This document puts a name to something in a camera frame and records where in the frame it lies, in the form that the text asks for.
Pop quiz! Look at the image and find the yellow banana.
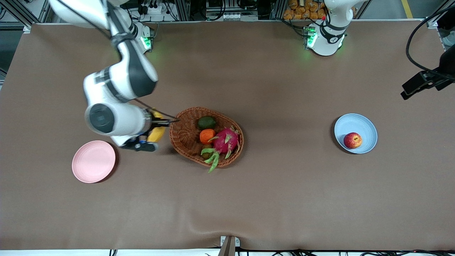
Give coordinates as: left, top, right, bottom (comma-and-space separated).
147, 110, 166, 143

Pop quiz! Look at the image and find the red apple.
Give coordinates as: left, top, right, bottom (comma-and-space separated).
343, 132, 363, 149

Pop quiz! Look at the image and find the brown wicker basket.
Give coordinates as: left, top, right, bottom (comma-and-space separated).
169, 107, 245, 168

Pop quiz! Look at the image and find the green avocado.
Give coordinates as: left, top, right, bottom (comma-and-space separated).
197, 116, 217, 130

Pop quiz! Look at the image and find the orange tangerine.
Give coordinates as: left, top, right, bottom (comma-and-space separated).
199, 129, 216, 145

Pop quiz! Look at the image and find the pink plate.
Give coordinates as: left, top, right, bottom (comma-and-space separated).
72, 140, 116, 184

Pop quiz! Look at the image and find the pink dragon fruit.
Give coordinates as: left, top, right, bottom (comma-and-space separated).
201, 127, 240, 174

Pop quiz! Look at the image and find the blue plate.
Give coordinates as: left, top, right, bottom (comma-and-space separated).
334, 113, 378, 154

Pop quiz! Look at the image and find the brown table cloth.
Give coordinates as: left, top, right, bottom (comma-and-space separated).
0, 20, 455, 251

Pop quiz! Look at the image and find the white power strip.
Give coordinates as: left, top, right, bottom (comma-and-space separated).
140, 4, 164, 15

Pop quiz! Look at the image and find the white connector block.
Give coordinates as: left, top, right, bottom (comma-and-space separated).
222, 13, 258, 21

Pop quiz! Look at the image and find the bag of orange fruits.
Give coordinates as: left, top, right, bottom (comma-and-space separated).
283, 0, 357, 21

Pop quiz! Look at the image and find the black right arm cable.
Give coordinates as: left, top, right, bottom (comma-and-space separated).
57, 0, 177, 119

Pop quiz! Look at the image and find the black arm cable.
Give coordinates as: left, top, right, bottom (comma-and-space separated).
57, 0, 177, 119
406, 5, 455, 77

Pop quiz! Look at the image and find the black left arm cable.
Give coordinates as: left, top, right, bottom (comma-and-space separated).
406, 5, 455, 77

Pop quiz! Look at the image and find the aluminium frame profile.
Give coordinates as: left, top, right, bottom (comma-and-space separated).
0, 0, 54, 34
425, 0, 455, 28

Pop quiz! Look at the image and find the metal table clamp bracket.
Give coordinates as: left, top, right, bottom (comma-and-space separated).
218, 235, 241, 256

